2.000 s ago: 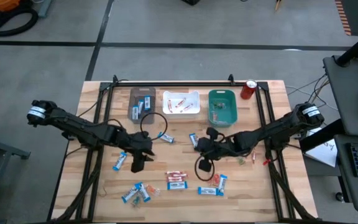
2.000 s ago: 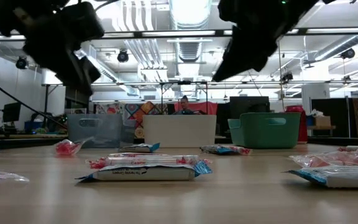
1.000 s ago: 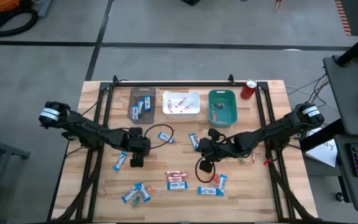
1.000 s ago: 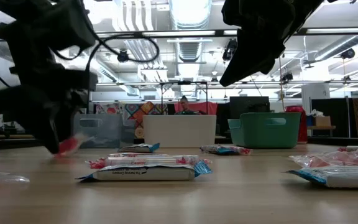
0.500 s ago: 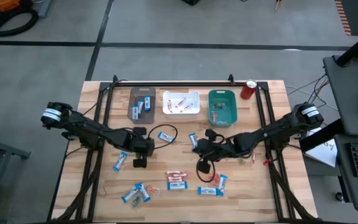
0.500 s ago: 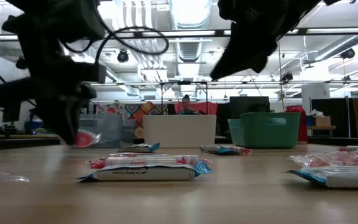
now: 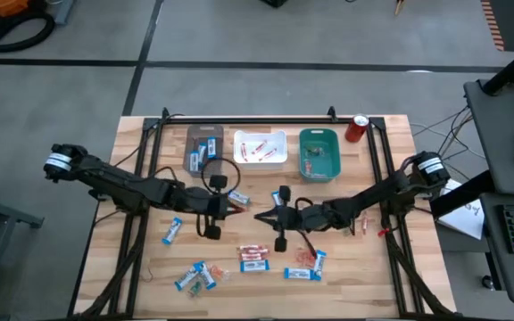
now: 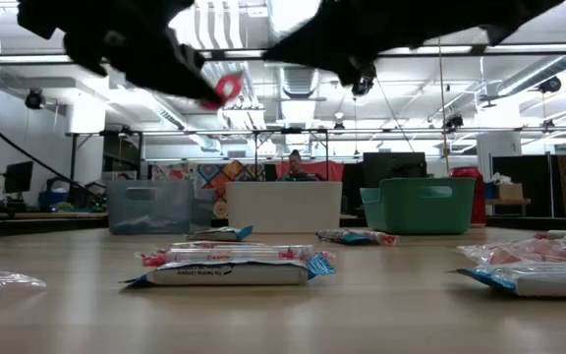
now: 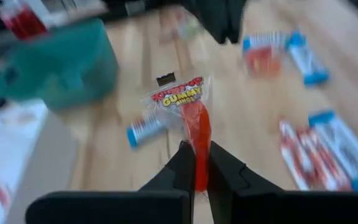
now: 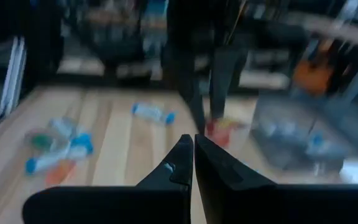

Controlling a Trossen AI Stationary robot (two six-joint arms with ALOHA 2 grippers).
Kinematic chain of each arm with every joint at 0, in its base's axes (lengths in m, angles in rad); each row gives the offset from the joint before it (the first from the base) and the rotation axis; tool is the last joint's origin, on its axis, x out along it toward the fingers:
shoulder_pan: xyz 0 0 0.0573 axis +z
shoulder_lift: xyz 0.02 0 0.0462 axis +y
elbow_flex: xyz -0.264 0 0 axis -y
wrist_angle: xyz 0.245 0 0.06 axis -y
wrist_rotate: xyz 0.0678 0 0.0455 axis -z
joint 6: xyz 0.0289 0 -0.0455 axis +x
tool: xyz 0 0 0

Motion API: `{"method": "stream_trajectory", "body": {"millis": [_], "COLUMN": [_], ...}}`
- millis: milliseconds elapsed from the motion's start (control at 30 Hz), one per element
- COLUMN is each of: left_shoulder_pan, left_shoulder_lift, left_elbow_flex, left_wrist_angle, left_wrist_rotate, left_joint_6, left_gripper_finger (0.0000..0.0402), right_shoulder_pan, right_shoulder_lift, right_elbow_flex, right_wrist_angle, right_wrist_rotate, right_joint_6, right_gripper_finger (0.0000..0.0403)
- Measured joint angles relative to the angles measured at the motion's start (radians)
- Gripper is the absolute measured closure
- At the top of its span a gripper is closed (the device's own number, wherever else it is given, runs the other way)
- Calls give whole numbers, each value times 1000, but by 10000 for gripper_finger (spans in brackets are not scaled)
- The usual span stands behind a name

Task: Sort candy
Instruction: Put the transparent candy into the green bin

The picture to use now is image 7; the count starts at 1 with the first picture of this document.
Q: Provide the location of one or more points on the grey box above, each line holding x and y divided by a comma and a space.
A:
65, 11

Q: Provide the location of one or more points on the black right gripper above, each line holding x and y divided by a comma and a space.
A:
297, 217

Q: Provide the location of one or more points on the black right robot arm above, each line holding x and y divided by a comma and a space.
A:
373, 196

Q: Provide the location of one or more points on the grey keyboard desk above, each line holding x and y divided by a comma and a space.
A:
507, 276

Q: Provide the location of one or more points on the clear bag orange gummies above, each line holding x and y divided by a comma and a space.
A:
218, 272
304, 258
308, 167

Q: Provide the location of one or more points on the grey translucent plastic bin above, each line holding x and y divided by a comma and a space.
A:
194, 134

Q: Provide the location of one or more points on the black caster wheel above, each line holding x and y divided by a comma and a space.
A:
487, 282

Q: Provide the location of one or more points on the white paper sheet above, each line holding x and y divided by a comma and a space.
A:
466, 218

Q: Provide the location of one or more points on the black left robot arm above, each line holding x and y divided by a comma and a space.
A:
118, 183

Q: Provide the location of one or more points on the black floor stand base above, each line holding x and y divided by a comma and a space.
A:
275, 3

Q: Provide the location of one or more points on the white plastic bin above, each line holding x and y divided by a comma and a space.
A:
279, 138

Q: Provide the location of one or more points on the red soda can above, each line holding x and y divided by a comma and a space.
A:
357, 129

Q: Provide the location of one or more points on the black monitor pole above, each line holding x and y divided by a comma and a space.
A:
511, 67

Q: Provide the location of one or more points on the teal plastic bin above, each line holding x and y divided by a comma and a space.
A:
330, 147

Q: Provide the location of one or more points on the clear bag green gummies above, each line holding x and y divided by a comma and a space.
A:
315, 150
195, 289

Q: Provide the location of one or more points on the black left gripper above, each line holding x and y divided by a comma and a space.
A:
203, 203

